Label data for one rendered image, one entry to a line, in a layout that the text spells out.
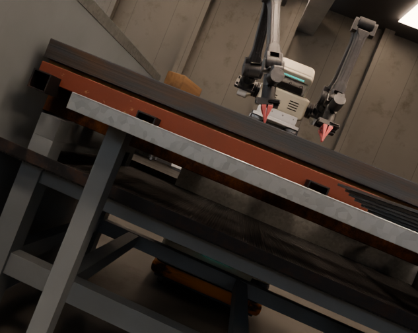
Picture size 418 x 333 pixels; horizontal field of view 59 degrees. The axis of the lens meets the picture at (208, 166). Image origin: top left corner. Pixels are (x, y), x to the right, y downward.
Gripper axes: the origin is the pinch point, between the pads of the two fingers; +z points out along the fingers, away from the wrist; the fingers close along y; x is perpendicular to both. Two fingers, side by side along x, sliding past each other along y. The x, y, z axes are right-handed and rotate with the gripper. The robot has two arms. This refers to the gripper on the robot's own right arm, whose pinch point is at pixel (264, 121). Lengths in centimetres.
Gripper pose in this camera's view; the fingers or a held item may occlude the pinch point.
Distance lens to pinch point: 156.2
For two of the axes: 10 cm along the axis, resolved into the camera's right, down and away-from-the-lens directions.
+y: 9.9, 1.4, -0.9
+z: -1.4, 9.9, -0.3
